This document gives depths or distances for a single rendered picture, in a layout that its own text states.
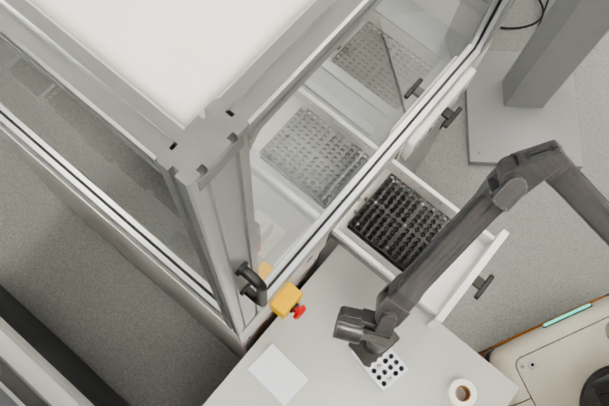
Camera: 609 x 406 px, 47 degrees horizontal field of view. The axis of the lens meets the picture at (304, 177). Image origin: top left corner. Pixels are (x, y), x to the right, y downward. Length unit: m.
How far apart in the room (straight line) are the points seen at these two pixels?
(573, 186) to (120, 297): 1.76
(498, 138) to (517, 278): 0.56
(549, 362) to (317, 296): 0.92
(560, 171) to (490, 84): 1.65
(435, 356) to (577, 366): 0.75
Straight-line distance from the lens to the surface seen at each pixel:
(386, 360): 1.81
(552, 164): 1.34
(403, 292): 1.45
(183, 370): 2.59
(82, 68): 0.68
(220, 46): 0.70
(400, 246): 1.75
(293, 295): 1.68
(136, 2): 0.73
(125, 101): 0.66
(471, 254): 1.85
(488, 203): 1.37
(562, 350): 2.48
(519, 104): 2.95
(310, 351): 1.82
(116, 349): 2.64
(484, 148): 2.86
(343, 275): 1.85
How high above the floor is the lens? 2.57
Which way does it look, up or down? 70 degrees down
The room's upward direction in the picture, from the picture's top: 8 degrees clockwise
